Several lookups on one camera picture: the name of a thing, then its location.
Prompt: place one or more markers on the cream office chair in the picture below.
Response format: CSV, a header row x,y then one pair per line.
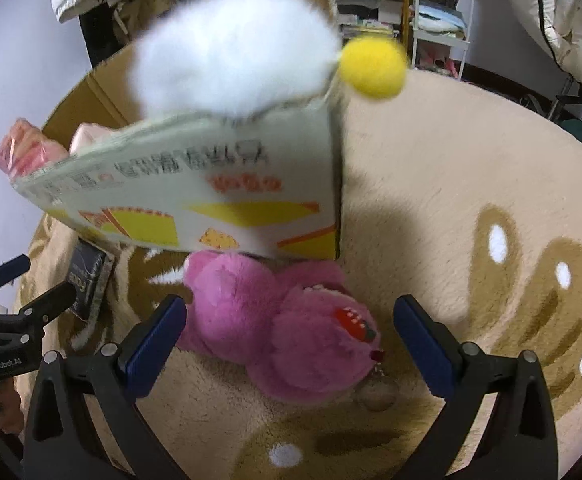
x,y
571,20

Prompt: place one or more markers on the white fluffy toy yellow pompoms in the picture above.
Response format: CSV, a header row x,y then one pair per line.
x,y
231,55

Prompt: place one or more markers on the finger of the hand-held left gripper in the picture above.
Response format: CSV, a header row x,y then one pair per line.
x,y
13,265
51,300

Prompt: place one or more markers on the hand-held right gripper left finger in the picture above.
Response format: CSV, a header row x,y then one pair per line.
x,y
153,350

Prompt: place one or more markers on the pile of magazines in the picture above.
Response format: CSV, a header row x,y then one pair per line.
x,y
371,15

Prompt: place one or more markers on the pink packet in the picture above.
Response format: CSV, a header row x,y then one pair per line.
x,y
26,147

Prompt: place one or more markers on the black packet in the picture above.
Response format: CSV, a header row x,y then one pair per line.
x,y
88,275

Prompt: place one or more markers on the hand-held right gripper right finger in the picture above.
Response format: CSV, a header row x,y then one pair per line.
x,y
426,350

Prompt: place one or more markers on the pink toys in cart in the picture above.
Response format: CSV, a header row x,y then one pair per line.
x,y
436,60

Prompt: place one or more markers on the beige coat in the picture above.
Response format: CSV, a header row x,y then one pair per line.
x,y
166,0

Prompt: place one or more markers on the black coat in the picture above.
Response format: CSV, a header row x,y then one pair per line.
x,y
103,35

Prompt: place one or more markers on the printed cardboard box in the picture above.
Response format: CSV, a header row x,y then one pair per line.
x,y
196,170

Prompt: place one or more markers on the light blue pillow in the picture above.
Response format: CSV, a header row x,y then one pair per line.
x,y
438,17

